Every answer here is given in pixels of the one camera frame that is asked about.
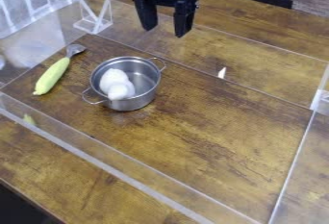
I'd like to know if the silver metal pot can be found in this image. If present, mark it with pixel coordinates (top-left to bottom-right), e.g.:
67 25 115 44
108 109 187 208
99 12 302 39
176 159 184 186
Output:
81 56 166 112

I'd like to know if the clear acrylic triangle bracket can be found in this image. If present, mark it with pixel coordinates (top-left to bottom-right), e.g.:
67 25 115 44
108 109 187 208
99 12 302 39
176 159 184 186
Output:
73 0 113 35

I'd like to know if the green handled metal spoon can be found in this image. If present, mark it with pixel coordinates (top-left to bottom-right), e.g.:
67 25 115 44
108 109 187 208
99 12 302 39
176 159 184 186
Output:
32 44 85 95

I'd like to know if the clear acrylic enclosure wall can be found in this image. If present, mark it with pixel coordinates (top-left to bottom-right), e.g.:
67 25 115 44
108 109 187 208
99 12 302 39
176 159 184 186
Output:
0 92 261 224

